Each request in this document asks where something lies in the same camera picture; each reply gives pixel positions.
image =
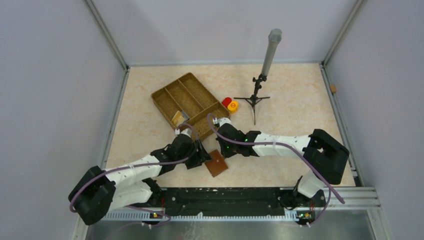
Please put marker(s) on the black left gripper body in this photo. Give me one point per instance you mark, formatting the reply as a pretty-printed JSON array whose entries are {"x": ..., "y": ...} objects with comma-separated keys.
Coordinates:
[{"x": 198, "y": 158}]

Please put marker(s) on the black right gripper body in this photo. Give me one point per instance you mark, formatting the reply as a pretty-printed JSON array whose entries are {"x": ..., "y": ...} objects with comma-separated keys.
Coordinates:
[{"x": 227, "y": 150}]

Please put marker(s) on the brown leather card holder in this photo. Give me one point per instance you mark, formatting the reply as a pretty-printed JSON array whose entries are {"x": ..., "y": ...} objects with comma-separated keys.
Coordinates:
[{"x": 217, "y": 164}]

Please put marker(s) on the gold card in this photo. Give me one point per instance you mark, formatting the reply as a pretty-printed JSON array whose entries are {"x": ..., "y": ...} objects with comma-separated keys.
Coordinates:
[{"x": 179, "y": 118}]

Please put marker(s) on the woven brown divided tray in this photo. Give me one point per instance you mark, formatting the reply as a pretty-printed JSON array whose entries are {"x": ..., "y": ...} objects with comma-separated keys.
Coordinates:
[{"x": 188, "y": 95}]

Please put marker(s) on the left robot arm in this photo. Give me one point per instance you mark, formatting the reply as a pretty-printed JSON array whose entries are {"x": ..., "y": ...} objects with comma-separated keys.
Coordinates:
[{"x": 100, "y": 191}]

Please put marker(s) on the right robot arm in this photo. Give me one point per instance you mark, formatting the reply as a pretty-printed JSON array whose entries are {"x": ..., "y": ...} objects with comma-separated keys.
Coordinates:
[{"x": 325, "y": 157}]

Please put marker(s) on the orange cylinder button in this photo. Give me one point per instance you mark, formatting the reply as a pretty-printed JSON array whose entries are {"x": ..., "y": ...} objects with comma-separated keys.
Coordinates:
[{"x": 233, "y": 106}]

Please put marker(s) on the red cylinder button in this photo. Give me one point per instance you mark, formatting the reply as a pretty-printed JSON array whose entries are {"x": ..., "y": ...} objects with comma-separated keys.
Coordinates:
[{"x": 226, "y": 101}]

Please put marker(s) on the black tripod stand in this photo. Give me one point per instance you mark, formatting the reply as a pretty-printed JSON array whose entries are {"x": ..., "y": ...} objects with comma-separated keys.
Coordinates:
[{"x": 253, "y": 100}]

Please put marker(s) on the grey tube on stand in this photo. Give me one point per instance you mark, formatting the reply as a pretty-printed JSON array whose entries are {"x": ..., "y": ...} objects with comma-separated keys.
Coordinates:
[{"x": 274, "y": 38}]

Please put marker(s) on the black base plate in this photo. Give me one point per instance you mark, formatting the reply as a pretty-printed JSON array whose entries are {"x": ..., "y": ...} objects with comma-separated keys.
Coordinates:
[{"x": 230, "y": 201}]

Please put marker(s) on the small wooden wall block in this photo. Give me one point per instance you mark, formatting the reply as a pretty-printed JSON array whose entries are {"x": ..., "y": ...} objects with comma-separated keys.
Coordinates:
[{"x": 333, "y": 88}]

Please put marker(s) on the aluminium frame rail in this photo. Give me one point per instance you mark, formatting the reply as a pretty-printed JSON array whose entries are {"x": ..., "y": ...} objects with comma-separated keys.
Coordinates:
[{"x": 356, "y": 199}]

